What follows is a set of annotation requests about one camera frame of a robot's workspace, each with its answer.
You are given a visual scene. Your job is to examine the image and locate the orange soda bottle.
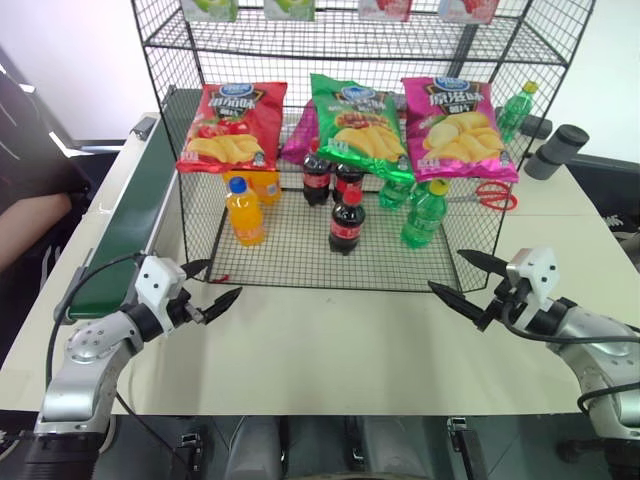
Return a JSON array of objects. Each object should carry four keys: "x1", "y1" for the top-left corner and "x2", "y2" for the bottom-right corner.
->
[
  {"x1": 224, "y1": 176, "x2": 266, "y2": 248},
  {"x1": 222, "y1": 169, "x2": 283, "y2": 207}
]

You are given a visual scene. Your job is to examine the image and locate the red chips bag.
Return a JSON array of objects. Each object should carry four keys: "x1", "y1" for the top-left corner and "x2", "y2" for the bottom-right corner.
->
[{"x1": 175, "y1": 82, "x2": 289, "y2": 174}]

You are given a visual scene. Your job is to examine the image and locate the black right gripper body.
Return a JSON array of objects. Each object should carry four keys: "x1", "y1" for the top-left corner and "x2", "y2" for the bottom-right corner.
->
[{"x1": 487, "y1": 277, "x2": 531, "y2": 327}]

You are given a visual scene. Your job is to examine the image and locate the magenta chips bag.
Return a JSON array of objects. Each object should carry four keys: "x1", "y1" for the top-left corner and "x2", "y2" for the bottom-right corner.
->
[{"x1": 280, "y1": 99, "x2": 322, "y2": 166}]

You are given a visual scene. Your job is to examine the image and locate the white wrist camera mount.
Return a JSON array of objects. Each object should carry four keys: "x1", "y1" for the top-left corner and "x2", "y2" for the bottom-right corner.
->
[
  {"x1": 133, "y1": 255, "x2": 187, "y2": 334},
  {"x1": 505, "y1": 245, "x2": 560, "y2": 326}
]

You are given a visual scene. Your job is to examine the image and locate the person's dark clothing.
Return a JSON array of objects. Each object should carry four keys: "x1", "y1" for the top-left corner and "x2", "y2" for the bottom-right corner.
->
[{"x1": 0, "y1": 44, "x2": 96, "y2": 351}]

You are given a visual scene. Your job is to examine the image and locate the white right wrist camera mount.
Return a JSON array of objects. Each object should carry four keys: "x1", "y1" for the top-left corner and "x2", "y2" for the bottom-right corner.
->
[{"x1": 505, "y1": 245, "x2": 560, "y2": 326}]

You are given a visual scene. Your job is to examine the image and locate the green soda bottle yellow cap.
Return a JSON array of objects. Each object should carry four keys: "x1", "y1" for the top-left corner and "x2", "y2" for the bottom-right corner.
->
[
  {"x1": 377, "y1": 173, "x2": 416, "y2": 211},
  {"x1": 496, "y1": 81, "x2": 539, "y2": 144},
  {"x1": 401, "y1": 179, "x2": 452, "y2": 251}
]

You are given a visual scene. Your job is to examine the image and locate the green conveyor belt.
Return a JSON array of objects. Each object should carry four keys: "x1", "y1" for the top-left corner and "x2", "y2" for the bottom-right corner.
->
[{"x1": 67, "y1": 87, "x2": 201, "y2": 324}]

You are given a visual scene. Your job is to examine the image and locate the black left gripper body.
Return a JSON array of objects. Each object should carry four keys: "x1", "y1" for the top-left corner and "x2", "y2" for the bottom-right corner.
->
[{"x1": 167, "y1": 287, "x2": 208, "y2": 331}]

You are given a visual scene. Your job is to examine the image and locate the black wire rack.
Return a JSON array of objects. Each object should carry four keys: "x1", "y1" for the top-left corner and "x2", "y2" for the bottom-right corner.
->
[{"x1": 130, "y1": 0, "x2": 597, "y2": 295}]

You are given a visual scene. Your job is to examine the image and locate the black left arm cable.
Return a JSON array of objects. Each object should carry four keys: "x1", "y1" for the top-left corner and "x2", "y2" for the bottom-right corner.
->
[{"x1": 45, "y1": 252, "x2": 146, "y2": 391}]

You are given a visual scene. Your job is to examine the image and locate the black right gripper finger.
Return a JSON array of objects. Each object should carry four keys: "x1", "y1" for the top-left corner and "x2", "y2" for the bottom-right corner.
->
[
  {"x1": 456, "y1": 248, "x2": 509, "y2": 276},
  {"x1": 427, "y1": 280, "x2": 494, "y2": 332}
]

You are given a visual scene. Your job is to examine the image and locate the green white drink carton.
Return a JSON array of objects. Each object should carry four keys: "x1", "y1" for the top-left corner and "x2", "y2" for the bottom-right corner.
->
[
  {"x1": 180, "y1": 0, "x2": 239, "y2": 23},
  {"x1": 262, "y1": 0, "x2": 317, "y2": 23}
]

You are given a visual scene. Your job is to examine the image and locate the red white drink carton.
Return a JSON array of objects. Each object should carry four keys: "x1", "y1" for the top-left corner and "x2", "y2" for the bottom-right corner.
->
[
  {"x1": 357, "y1": 0, "x2": 413, "y2": 23},
  {"x1": 437, "y1": 0, "x2": 500, "y2": 26}
]

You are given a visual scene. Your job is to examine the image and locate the green chips bag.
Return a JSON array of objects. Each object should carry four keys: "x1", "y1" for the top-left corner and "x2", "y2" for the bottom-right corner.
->
[{"x1": 309, "y1": 73, "x2": 416, "y2": 184}]

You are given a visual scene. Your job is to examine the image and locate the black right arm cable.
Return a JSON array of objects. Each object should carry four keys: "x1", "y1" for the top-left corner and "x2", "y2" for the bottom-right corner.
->
[{"x1": 501, "y1": 294, "x2": 640, "y2": 416}]

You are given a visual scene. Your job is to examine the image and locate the cola bottle red cap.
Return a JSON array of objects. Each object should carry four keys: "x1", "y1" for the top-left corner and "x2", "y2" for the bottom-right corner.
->
[
  {"x1": 333, "y1": 162, "x2": 366, "y2": 202},
  {"x1": 302, "y1": 137, "x2": 334, "y2": 208},
  {"x1": 328, "y1": 187, "x2": 367, "y2": 257}
]

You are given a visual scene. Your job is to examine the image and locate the red scissors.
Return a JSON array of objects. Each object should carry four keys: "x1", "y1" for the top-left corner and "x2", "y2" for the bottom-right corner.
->
[{"x1": 446, "y1": 180, "x2": 519, "y2": 211}]

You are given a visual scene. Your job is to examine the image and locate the pink chips bag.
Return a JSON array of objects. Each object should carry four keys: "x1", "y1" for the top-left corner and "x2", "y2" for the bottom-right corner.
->
[{"x1": 401, "y1": 75, "x2": 522, "y2": 184}]

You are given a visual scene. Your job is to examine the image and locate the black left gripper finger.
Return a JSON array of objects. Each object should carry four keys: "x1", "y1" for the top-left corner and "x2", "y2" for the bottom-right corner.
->
[
  {"x1": 201, "y1": 285, "x2": 244, "y2": 324},
  {"x1": 180, "y1": 259, "x2": 211, "y2": 282}
]

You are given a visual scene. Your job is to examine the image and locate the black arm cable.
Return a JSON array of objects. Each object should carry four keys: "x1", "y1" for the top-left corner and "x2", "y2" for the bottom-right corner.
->
[
  {"x1": 501, "y1": 294, "x2": 640, "y2": 416},
  {"x1": 45, "y1": 252, "x2": 146, "y2": 391}
]

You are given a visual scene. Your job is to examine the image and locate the grey cylindrical motor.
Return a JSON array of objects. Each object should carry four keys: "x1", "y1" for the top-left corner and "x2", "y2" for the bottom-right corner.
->
[{"x1": 523, "y1": 124, "x2": 591, "y2": 182}]

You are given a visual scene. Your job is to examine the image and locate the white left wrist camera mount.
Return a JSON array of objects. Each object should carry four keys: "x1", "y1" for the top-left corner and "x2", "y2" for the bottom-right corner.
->
[{"x1": 133, "y1": 255, "x2": 187, "y2": 334}]

